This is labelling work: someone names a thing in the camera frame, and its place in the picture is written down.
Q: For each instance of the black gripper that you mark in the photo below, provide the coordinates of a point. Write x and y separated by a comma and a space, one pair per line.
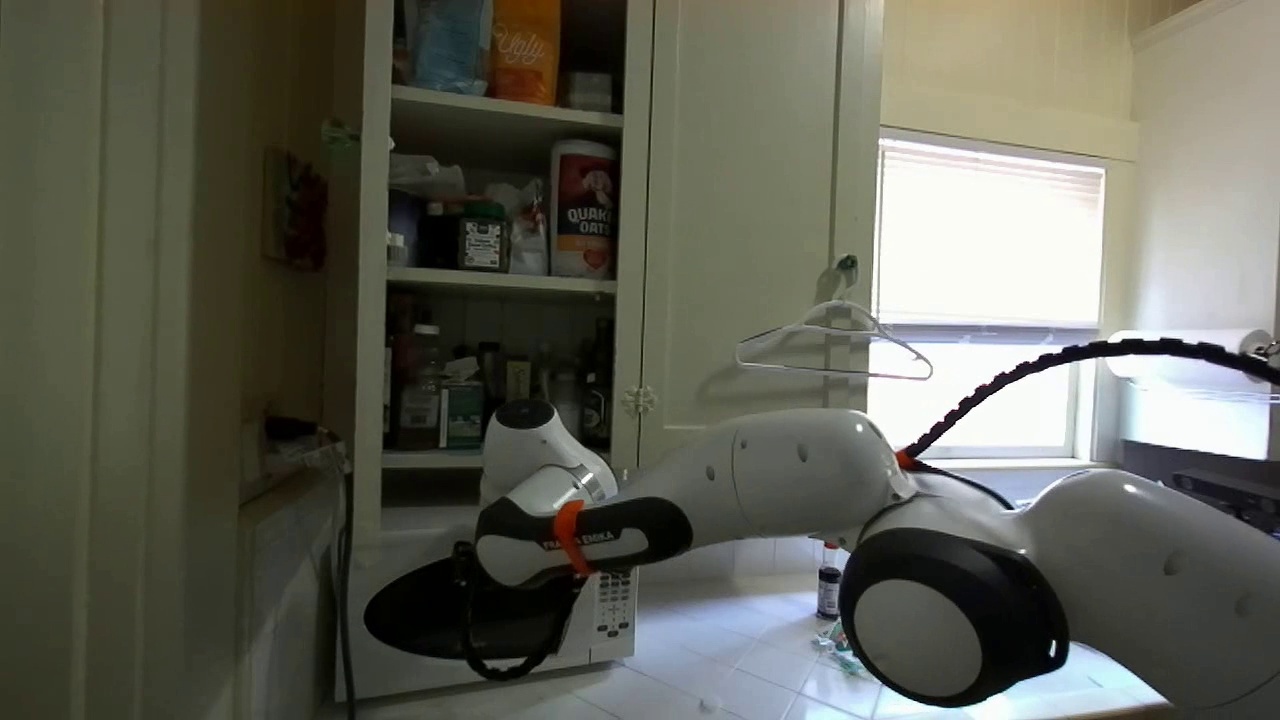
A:
513, 620

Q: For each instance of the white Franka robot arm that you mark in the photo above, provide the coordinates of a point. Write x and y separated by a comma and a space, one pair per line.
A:
800, 465

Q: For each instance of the white microwave body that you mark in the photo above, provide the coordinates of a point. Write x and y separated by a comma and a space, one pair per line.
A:
612, 620

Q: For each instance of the white pantry door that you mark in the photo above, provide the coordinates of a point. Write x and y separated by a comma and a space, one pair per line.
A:
747, 203

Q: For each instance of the green food box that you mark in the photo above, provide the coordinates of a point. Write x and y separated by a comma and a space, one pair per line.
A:
463, 413

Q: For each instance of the tall dark bottle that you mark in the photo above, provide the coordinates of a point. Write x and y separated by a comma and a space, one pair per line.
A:
417, 386

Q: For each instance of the small dark bottle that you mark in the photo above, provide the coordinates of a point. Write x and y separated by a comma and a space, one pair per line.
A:
831, 584

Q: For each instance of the white pantry shelf cabinet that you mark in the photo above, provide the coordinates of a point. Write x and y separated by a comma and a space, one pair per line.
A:
505, 285

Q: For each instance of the dark jar with white label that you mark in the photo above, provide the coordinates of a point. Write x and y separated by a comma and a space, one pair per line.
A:
481, 242

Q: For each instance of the red and white canister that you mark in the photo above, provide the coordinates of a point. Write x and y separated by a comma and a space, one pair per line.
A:
582, 206

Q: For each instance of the white plastic clothes hanger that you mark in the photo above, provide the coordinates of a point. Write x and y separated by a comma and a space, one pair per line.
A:
835, 347

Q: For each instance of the orange food box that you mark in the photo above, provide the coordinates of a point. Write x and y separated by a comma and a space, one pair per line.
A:
524, 50

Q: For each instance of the white window blind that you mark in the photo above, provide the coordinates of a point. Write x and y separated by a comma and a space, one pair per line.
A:
984, 234

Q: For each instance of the red wall decoration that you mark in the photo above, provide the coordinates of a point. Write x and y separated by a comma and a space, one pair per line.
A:
300, 213

